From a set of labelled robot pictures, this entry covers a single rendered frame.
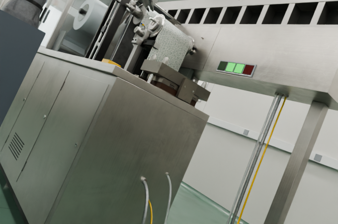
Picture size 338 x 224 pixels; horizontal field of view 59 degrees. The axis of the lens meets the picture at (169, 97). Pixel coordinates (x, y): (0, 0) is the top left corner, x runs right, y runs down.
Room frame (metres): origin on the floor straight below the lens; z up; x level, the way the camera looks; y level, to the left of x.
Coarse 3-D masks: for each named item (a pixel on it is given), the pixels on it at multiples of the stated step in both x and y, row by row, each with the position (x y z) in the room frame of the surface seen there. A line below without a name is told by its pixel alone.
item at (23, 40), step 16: (0, 16) 1.12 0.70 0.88; (0, 32) 1.14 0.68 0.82; (16, 32) 1.16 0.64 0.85; (32, 32) 1.19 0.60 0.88; (0, 48) 1.15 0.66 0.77; (16, 48) 1.18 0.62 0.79; (32, 48) 1.21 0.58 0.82; (0, 64) 1.16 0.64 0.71; (16, 64) 1.19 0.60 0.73; (0, 80) 1.18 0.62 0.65; (16, 80) 1.21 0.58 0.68; (0, 96) 1.19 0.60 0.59; (0, 112) 1.21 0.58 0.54
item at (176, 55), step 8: (160, 40) 1.66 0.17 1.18; (168, 40) 1.69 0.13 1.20; (152, 48) 1.65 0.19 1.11; (160, 48) 1.68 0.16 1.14; (168, 48) 1.71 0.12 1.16; (176, 48) 1.74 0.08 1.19; (160, 56) 1.69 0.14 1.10; (168, 56) 1.72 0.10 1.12; (176, 56) 1.76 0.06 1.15; (184, 56) 1.79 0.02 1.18; (168, 64) 1.74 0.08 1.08; (176, 64) 1.77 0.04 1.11
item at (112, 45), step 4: (128, 12) 2.29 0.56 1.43; (124, 16) 2.29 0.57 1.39; (128, 16) 2.33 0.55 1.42; (124, 20) 2.32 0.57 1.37; (120, 24) 2.32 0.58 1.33; (112, 44) 2.30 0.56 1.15; (108, 48) 2.29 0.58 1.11; (112, 48) 2.30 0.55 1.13; (108, 52) 2.29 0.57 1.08; (104, 56) 2.28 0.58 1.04; (108, 56) 2.30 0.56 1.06
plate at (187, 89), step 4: (184, 80) 1.56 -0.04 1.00; (188, 80) 1.57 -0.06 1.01; (184, 84) 1.56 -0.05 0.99; (188, 84) 1.58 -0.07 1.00; (192, 84) 1.59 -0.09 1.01; (196, 84) 1.61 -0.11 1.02; (180, 88) 1.56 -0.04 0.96; (184, 88) 1.57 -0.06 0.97; (188, 88) 1.58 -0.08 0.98; (192, 88) 1.60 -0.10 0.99; (196, 88) 1.62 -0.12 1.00; (180, 92) 1.56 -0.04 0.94; (184, 92) 1.58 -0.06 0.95; (188, 92) 1.59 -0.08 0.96; (192, 92) 1.61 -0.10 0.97; (176, 96) 1.56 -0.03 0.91; (180, 96) 1.57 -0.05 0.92; (184, 96) 1.58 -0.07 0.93; (188, 96) 1.60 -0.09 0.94; (192, 96) 1.62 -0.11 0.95; (184, 100) 1.59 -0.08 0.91; (188, 100) 1.61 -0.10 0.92
